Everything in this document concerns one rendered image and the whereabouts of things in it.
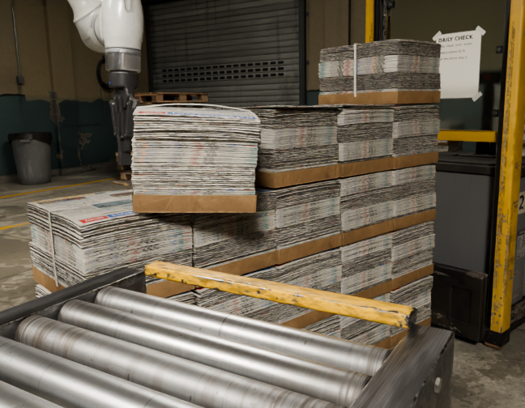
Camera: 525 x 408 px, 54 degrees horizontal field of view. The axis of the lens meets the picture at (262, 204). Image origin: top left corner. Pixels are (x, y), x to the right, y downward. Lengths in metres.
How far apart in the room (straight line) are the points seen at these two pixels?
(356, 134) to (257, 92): 7.42
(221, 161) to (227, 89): 8.29
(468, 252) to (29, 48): 7.75
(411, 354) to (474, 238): 2.02
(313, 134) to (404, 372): 1.12
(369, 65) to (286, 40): 6.93
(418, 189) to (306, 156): 0.65
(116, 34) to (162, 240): 0.52
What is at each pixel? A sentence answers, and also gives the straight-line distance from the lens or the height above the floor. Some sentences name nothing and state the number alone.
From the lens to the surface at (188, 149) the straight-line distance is 1.19.
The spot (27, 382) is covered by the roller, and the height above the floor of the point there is 0.78.
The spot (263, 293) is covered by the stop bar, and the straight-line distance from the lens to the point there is 0.74.
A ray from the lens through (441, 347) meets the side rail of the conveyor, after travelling 0.63.
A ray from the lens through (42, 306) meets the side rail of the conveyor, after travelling 0.80.
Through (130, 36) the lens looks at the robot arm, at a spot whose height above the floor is 1.25.
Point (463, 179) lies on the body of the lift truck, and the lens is 2.58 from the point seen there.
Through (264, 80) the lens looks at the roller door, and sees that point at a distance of 9.06.
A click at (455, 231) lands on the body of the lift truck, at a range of 2.64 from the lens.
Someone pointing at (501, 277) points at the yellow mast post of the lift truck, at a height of 0.34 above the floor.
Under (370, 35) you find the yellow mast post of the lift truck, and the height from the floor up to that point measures 1.39.
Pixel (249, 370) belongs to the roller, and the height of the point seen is 0.79.
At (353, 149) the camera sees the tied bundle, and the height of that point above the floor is 0.92.
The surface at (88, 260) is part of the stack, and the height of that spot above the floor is 0.74.
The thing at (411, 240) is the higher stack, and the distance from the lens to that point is 2.09.
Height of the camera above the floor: 1.07
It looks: 11 degrees down
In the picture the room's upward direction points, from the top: 1 degrees counter-clockwise
